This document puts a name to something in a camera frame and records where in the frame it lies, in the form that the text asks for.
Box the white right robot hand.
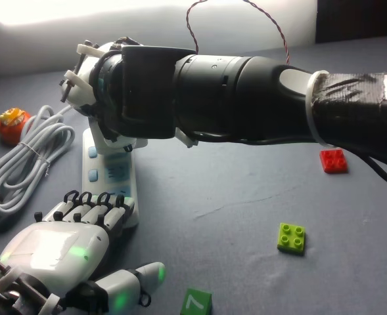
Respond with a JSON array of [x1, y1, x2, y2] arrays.
[[76, 41, 141, 145]]

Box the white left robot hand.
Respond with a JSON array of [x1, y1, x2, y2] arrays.
[[0, 189, 168, 313]]

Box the white power strip blue sockets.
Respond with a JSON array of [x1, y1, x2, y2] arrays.
[[81, 129, 140, 228]]

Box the white backdrop board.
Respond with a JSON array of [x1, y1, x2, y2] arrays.
[[0, 0, 319, 80]]

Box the green cube with number 7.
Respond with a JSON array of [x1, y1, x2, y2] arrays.
[[181, 287, 213, 315]]

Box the grey table cloth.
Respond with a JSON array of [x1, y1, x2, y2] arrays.
[[0, 34, 387, 315]]

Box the lime green toy brick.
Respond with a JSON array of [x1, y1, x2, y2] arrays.
[[277, 222, 307, 257]]

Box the red toy brick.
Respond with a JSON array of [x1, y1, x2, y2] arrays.
[[319, 148, 349, 174]]

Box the grey coiled power strip cable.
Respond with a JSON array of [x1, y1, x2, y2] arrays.
[[0, 104, 77, 220]]

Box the red-black twisted wire right arm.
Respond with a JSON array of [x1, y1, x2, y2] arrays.
[[185, 0, 292, 66]]

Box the white cable tie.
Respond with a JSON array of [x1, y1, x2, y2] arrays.
[[306, 70, 332, 148]]

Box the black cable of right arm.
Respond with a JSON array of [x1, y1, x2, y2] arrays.
[[324, 140, 387, 200]]

